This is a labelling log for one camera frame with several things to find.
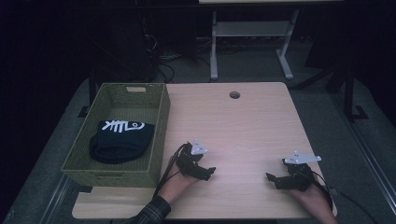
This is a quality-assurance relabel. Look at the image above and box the dark blue knit sweater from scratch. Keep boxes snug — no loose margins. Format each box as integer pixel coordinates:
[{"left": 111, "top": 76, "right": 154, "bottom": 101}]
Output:
[{"left": 89, "top": 119, "right": 156, "bottom": 165}]

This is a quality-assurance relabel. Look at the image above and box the metal floor rail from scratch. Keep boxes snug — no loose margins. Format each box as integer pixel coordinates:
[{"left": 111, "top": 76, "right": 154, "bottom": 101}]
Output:
[
  {"left": 330, "top": 92, "right": 396, "bottom": 217},
  {"left": 38, "top": 174, "right": 74, "bottom": 224}
]

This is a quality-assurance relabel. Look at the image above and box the white metal desk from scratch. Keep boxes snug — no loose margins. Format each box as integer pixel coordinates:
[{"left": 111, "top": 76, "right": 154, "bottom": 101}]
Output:
[{"left": 198, "top": 0, "right": 344, "bottom": 81}]

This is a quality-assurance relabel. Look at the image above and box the green woven basket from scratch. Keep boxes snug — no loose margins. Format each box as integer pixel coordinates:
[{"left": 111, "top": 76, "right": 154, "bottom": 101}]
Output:
[{"left": 61, "top": 82, "right": 172, "bottom": 189}]

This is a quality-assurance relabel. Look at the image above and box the person's left hand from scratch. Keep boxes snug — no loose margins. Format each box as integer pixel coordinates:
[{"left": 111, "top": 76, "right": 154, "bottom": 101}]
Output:
[{"left": 159, "top": 155, "right": 201, "bottom": 205}]

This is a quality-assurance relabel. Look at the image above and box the hand-held gripper black cable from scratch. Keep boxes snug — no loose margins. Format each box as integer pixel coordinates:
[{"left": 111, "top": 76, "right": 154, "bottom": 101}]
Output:
[
  {"left": 153, "top": 143, "right": 191, "bottom": 198},
  {"left": 311, "top": 169, "right": 373, "bottom": 224}
]

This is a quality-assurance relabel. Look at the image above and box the person's right hand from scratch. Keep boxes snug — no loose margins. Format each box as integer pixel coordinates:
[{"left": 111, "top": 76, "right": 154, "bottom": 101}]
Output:
[{"left": 284, "top": 181, "right": 339, "bottom": 224}]

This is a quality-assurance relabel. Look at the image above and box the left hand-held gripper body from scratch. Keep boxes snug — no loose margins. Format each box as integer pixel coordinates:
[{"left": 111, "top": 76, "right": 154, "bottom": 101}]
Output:
[{"left": 175, "top": 138, "right": 209, "bottom": 180}]

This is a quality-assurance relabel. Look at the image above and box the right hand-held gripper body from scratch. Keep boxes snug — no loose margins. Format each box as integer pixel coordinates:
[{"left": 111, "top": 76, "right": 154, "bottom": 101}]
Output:
[{"left": 276, "top": 150, "right": 322, "bottom": 191}]

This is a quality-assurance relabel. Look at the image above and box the bundle of floor cables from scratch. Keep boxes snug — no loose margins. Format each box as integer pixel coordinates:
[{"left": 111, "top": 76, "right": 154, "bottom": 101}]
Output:
[{"left": 146, "top": 34, "right": 213, "bottom": 84}]

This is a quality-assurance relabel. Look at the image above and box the right hand-held gripper black cable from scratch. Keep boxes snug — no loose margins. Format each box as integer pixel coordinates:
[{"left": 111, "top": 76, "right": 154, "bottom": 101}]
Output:
[{"left": 311, "top": 169, "right": 373, "bottom": 224}]

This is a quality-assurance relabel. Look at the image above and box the black metal stand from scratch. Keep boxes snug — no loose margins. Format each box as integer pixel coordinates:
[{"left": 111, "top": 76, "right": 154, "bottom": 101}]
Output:
[
  {"left": 77, "top": 69, "right": 98, "bottom": 119},
  {"left": 295, "top": 60, "right": 370, "bottom": 123}
]

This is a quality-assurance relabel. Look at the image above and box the left hand-held gripper black cable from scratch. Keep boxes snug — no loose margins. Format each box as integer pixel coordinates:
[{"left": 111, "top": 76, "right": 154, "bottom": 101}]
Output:
[{"left": 153, "top": 143, "right": 191, "bottom": 198}]

